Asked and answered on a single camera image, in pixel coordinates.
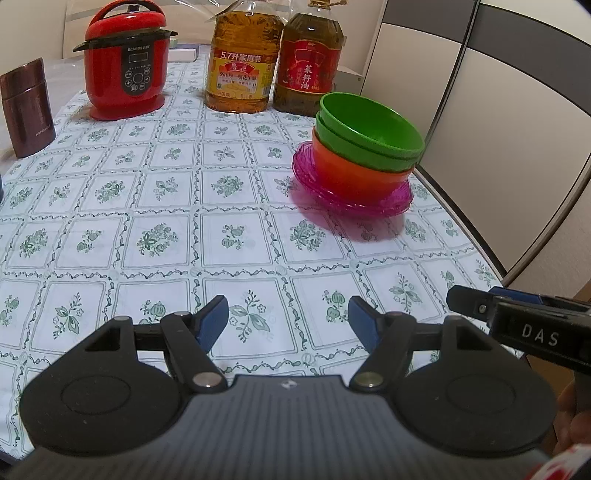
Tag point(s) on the red label oil bottle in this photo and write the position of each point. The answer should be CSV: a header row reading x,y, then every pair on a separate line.
x,y
307,64

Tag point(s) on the orange plastic bowl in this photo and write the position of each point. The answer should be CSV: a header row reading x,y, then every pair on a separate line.
x,y
355,182

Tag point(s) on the brown metal thermos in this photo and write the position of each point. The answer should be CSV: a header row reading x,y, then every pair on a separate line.
x,y
25,110

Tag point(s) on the white grey wardrobe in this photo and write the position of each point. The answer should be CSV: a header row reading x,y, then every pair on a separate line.
x,y
508,115

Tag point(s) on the person's right hand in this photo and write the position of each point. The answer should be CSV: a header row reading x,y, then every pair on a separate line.
x,y
575,415

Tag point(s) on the red white patterned sleeve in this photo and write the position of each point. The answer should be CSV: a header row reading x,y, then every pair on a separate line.
x,y
563,464

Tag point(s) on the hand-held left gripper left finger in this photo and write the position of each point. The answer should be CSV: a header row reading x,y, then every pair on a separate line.
x,y
213,323

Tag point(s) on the large pink transparent plate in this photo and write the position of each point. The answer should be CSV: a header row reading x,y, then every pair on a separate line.
x,y
318,196

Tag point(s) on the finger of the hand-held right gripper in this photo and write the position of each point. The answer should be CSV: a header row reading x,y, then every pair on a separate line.
x,y
531,297
468,301

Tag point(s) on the red electric pressure cooker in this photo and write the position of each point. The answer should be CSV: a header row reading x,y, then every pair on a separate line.
x,y
124,60

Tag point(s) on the white box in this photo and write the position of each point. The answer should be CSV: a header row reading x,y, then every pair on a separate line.
x,y
184,54

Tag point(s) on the green plastic bowl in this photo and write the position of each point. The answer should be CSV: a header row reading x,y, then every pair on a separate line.
x,y
369,124
351,154

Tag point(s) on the white green floral tablecloth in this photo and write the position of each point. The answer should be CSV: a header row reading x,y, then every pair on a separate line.
x,y
138,230

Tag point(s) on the yellow label oil bottle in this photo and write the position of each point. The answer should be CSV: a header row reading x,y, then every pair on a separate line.
x,y
240,69

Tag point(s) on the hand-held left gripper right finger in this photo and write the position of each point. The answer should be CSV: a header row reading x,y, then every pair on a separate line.
x,y
362,323

